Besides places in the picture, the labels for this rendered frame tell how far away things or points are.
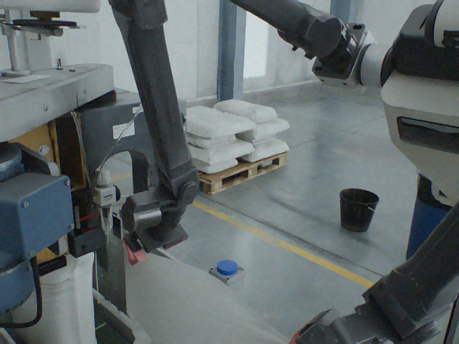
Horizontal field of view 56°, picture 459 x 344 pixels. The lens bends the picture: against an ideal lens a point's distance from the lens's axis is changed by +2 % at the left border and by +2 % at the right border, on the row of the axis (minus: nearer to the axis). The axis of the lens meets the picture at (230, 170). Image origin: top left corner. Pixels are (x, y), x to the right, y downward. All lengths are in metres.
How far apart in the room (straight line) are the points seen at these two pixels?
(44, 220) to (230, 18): 6.34
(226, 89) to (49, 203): 6.41
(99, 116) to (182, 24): 5.49
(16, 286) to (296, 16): 0.64
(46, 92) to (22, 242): 0.24
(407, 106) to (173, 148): 0.45
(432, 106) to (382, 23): 8.47
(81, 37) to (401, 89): 4.17
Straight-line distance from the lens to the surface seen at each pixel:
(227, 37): 6.91
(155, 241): 0.93
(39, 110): 0.72
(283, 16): 0.79
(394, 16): 9.25
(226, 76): 6.96
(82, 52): 4.84
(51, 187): 0.65
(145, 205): 0.82
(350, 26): 1.00
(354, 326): 0.59
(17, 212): 0.62
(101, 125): 0.96
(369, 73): 0.96
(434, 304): 0.56
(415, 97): 0.91
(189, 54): 6.52
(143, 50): 0.65
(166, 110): 0.71
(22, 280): 0.76
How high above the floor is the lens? 1.54
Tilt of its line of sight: 20 degrees down
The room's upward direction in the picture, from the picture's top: 2 degrees clockwise
